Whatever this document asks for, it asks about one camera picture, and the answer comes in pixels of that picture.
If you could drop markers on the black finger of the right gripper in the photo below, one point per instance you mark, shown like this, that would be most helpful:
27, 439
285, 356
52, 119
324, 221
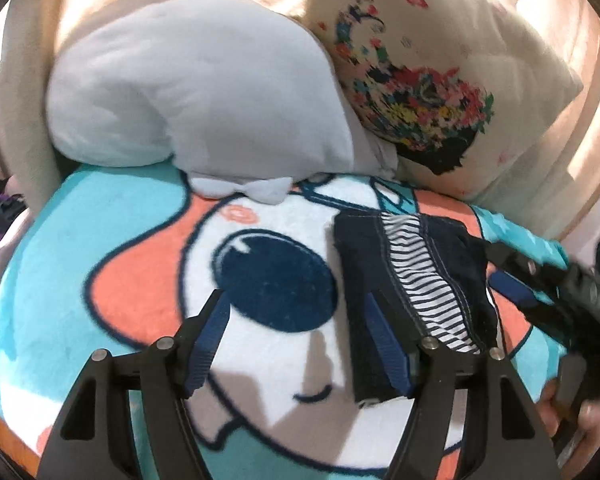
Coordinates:
520, 259
519, 294

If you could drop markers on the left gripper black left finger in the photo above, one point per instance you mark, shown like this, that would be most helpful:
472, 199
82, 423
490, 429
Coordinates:
93, 436

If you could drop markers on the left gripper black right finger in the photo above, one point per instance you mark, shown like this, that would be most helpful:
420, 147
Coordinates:
503, 435

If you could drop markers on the navy striped baby pants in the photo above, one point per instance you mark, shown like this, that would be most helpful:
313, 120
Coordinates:
431, 267

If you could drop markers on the peach star-embroidered curtain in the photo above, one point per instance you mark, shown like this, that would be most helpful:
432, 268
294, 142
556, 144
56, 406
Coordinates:
548, 189

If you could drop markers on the teal cartoon fleece blanket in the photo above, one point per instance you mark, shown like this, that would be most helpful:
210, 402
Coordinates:
118, 258

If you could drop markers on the beige floral print pillow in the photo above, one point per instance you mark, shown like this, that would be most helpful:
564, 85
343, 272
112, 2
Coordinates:
462, 88

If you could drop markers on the grey plush toy cushion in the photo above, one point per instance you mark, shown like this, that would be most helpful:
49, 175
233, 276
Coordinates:
238, 97

